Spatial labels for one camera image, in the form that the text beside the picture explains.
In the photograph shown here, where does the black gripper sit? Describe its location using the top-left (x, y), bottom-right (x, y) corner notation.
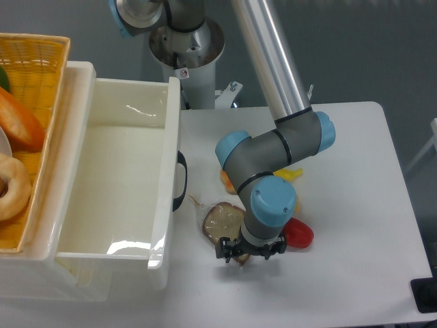
top-left (215, 234), bottom-right (287, 263)

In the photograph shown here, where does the yellow toy bell pepper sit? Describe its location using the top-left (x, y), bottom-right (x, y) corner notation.
top-left (294, 197), bottom-right (300, 213)

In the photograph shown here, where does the white metal mounting bracket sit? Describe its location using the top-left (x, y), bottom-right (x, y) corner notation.
top-left (214, 81), bottom-right (243, 109)

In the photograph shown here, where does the white plate edge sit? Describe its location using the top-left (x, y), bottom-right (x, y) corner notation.
top-left (0, 128), bottom-right (12, 156)

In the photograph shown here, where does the white furniture frame at right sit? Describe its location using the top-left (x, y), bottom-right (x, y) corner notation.
top-left (404, 118), bottom-right (436, 179)

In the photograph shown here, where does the black drawer handle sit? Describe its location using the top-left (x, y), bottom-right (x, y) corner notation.
top-left (172, 150), bottom-right (188, 212)

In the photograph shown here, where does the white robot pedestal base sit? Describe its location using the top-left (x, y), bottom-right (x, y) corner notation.
top-left (149, 17), bottom-right (225, 109)

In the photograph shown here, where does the red toy bell pepper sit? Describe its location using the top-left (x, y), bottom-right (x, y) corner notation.
top-left (283, 218), bottom-right (314, 249)

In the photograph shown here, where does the white open drawer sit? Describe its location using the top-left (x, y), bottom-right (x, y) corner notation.
top-left (55, 77), bottom-right (186, 300)

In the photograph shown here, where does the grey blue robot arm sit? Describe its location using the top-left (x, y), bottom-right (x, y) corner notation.
top-left (109, 1), bottom-right (336, 260)

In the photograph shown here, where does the yellow toy banana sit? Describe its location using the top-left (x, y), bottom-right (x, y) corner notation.
top-left (274, 168), bottom-right (303, 181)

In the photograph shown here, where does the green toy vegetable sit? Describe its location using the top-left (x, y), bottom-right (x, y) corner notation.
top-left (0, 66), bottom-right (10, 92)

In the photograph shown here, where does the yellow woven basket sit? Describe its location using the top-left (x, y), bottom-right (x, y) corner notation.
top-left (1, 33), bottom-right (70, 254)

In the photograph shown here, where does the orange toy baguette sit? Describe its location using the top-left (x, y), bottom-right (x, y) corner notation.
top-left (1, 88), bottom-right (45, 152)

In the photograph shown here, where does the toast slice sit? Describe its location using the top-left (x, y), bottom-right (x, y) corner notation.
top-left (189, 195), bottom-right (245, 248)

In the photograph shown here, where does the orange knotted bread roll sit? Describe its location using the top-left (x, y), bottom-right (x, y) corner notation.
top-left (220, 170), bottom-right (237, 195)

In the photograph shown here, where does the white drawer cabinet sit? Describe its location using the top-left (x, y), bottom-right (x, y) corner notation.
top-left (1, 61), bottom-right (112, 301)

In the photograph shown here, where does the beige toy bagel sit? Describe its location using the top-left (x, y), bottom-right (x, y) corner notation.
top-left (1, 153), bottom-right (32, 221)

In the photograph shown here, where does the black device at edge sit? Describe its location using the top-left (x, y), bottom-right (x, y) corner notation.
top-left (410, 277), bottom-right (436, 314)

